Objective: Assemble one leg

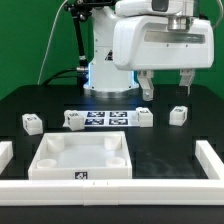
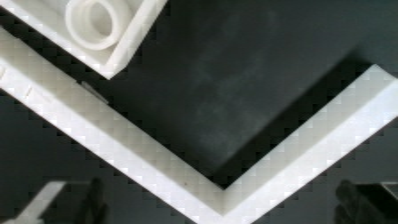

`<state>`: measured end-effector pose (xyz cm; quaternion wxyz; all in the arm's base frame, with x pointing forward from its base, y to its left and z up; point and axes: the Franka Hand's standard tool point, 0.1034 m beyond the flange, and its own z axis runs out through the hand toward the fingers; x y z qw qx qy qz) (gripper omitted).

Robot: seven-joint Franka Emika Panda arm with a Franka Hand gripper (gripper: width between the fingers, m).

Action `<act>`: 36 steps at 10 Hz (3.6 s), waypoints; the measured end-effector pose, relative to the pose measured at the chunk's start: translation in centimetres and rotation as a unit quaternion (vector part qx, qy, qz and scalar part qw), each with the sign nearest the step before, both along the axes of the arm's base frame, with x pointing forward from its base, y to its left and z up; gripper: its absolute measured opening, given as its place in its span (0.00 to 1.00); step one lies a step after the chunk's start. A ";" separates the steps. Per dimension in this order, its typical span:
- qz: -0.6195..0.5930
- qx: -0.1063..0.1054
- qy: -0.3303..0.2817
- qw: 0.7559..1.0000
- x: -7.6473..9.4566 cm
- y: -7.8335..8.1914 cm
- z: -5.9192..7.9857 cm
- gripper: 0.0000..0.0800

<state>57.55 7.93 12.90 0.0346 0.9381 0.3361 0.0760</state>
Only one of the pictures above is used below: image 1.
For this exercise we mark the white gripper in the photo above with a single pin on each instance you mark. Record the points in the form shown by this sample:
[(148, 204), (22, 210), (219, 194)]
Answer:
[(146, 43)]

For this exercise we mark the white square tabletop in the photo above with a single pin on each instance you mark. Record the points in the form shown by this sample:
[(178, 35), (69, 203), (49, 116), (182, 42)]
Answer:
[(82, 156)]

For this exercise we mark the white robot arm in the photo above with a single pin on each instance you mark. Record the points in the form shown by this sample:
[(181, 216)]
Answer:
[(105, 80)]

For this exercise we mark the fiducial marker sheet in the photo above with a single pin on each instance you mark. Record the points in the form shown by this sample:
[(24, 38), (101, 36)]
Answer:
[(109, 118)]

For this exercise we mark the white U-shaped fence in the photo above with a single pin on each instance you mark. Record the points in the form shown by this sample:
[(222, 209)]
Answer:
[(208, 191)]

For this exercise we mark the black camera stand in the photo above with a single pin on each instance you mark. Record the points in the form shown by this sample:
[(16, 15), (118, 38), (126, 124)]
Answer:
[(80, 11)]

